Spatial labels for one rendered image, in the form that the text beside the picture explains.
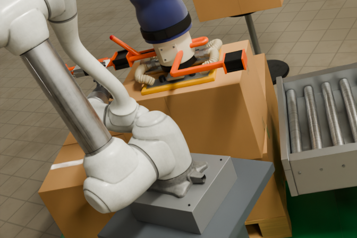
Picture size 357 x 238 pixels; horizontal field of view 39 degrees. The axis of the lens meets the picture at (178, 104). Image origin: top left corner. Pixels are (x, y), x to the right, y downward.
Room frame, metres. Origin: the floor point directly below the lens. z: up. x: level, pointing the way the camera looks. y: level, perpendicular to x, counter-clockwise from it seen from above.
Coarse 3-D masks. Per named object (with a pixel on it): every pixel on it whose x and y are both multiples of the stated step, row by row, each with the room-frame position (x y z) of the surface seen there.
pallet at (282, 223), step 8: (280, 216) 1.86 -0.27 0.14; (288, 216) 1.92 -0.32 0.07; (248, 224) 1.91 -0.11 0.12; (256, 224) 2.00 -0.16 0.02; (264, 224) 1.89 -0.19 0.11; (272, 224) 1.88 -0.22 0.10; (280, 224) 1.86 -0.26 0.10; (288, 224) 1.85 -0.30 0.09; (248, 232) 1.97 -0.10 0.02; (256, 232) 1.94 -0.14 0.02; (264, 232) 1.89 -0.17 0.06; (272, 232) 1.88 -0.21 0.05; (280, 232) 1.87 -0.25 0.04; (288, 232) 1.85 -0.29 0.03
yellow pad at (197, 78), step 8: (208, 72) 1.97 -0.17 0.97; (216, 72) 1.98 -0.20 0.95; (160, 80) 2.04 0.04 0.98; (176, 80) 2.01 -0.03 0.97; (184, 80) 1.98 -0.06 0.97; (192, 80) 1.96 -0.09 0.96; (200, 80) 1.94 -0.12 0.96; (208, 80) 1.93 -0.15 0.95; (144, 88) 2.06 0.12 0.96; (152, 88) 2.03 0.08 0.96; (160, 88) 2.00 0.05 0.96; (168, 88) 1.99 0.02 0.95; (176, 88) 1.98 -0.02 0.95
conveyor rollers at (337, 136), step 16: (288, 96) 2.23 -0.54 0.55; (304, 96) 2.19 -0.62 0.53; (352, 96) 2.03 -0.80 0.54; (288, 112) 2.10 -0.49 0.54; (336, 112) 1.96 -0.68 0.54; (352, 112) 1.90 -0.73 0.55; (336, 128) 1.83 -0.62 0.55; (352, 128) 1.80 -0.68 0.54; (320, 144) 1.77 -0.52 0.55; (336, 144) 1.73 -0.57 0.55
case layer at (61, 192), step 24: (264, 72) 2.56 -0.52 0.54; (72, 144) 2.57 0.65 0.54; (264, 144) 1.92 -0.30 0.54; (72, 168) 2.33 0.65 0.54; (48, 192) 2.21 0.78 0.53; (72, 192) 2.17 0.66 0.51; (264, 192) 1.87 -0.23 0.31; (72, 216) 2.19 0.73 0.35; (96, 216) 2.15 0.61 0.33; (264, 216) 1.89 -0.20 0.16
